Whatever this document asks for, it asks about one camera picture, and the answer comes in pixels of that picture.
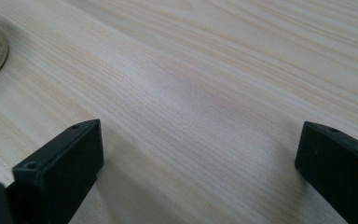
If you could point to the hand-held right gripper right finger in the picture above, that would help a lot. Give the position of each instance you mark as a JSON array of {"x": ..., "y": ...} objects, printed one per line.
[{"x": 341, "y": 168}]

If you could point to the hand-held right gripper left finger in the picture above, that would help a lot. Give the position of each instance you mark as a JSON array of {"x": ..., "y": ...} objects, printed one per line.
[{"x": 59, "y": 174}]

